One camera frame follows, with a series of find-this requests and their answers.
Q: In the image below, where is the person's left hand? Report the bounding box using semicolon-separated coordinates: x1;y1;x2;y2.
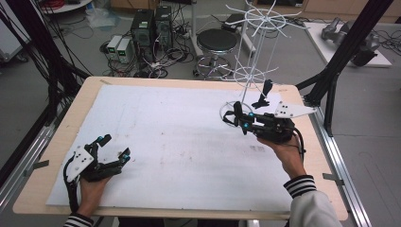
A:
78;175;113;208

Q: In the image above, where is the person's right hand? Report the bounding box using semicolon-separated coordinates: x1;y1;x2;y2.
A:
256;134;307;185

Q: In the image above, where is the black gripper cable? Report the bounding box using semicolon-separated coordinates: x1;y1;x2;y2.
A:
292;127;306;164
62;156;79;215

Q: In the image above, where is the white power supply unit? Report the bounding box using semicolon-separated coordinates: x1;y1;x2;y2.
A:
106;35;123;60
116;37;133;64

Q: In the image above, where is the flat black box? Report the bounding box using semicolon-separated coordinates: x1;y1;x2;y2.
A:
221;13;246;32

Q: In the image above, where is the black round stool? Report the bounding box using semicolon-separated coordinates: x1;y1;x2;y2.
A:
192;28;239;79

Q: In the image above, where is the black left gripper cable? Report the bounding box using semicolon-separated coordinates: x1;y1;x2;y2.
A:
62;156;79;215

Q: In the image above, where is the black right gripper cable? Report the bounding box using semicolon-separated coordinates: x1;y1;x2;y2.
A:
292;127;306;164

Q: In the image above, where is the grey equipment case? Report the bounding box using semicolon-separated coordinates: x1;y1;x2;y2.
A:
0;0;31;63

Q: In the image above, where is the white metal post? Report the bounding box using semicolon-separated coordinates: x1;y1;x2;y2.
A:
189;0;204;59

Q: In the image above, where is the white floor board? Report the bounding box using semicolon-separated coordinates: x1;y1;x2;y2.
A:
303;22;393;69

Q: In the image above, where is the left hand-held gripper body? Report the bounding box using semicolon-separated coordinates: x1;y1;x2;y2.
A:
64;145;124;183

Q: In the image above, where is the black computer tower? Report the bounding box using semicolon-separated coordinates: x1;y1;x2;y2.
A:
154;5;174;50
130;9;156;63

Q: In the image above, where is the aluminium rail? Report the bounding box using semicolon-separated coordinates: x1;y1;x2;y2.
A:
303;97;374;227
0;121;65;213

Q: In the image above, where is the black metal frame stand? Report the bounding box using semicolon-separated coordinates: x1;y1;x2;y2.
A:
295;0;395;137

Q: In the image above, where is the grey metal bracket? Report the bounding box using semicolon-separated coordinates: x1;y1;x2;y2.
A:
23;159;50;178
322;172;345;186

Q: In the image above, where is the black frame with cables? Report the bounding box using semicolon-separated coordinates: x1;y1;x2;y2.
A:
0;0;93;127

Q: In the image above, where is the tangle of floor cables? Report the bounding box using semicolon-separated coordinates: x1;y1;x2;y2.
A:
99;6;198;79

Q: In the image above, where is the white round table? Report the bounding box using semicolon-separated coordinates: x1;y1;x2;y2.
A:
40;0;95;15

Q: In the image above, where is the clear plastic bag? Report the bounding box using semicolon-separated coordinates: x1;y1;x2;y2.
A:
84;7;121;30

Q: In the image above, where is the white foam mat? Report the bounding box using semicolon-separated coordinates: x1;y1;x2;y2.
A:
45;84;296;214

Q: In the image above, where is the white wire display rack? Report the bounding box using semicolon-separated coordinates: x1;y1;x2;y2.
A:
218;0;311;129

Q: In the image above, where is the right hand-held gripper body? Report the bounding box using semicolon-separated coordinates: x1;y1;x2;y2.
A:
254;100;318;145

